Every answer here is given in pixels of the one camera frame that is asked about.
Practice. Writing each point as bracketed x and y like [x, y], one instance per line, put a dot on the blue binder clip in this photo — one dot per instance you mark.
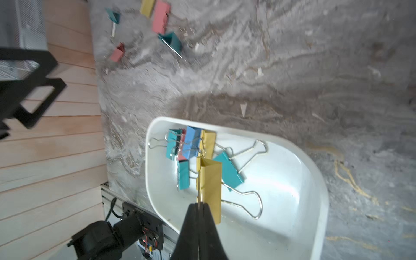
[191, 142]

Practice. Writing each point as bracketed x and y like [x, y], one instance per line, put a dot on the yellow binder clip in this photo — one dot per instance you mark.
[208, 147]
[147, 7]
[209, 187]

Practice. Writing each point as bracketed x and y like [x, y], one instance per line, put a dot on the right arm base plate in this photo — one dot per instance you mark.
[146, 227]

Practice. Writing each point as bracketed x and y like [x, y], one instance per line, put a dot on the teal binder clip lowest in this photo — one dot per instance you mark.
[170, 142]

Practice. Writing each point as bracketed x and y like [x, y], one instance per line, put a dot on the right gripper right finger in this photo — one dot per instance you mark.
[209, 243]

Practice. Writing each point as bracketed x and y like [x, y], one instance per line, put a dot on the white storage tray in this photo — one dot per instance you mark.
[279, 212]

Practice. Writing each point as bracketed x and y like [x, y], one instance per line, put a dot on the teal binder clip low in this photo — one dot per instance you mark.
[173, 42]

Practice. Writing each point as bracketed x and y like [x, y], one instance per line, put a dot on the pink binder clip centre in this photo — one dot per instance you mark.
[161, 15]

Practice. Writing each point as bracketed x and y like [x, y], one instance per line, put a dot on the pink binder clip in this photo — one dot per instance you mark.
[161, 15]
[118, 53]

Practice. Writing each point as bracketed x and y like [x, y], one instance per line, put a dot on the teal binder clip small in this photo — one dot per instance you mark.
[183, 175]

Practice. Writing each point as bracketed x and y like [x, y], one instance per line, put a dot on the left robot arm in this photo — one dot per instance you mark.
[13, 92]

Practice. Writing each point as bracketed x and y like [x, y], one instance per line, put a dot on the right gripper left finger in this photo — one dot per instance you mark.
[187, 243]

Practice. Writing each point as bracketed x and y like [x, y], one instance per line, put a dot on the pink binder clip low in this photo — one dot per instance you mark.
[180, 156]

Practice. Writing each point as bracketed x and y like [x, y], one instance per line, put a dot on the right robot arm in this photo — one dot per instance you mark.
[103, 241]

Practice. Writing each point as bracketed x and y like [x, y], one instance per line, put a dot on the pink binder clip left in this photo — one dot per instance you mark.
[118, 53]

